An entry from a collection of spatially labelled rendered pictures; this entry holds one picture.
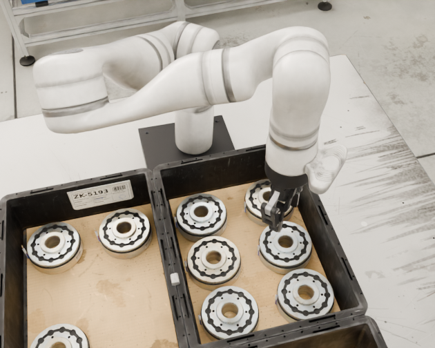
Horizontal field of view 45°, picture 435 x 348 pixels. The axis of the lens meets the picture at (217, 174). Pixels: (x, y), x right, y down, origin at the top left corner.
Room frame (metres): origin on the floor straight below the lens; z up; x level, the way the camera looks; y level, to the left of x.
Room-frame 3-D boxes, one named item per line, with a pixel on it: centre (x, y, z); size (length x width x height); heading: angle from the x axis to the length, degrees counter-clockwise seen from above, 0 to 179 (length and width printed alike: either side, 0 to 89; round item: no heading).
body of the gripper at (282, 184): (0.52, -0.11, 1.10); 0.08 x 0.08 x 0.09
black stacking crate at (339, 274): (0.53, -0.05, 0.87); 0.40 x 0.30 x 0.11; 12
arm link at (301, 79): (0.51, -0.11, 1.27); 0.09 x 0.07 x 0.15; 173
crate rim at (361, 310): (0.53, -0.05, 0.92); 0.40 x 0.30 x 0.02; 12
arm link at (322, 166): (0.51, -0.13, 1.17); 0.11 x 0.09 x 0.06; 56
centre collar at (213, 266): (0.52, 0.01, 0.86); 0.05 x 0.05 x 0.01
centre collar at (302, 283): (0.44, -0.15, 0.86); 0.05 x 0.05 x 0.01
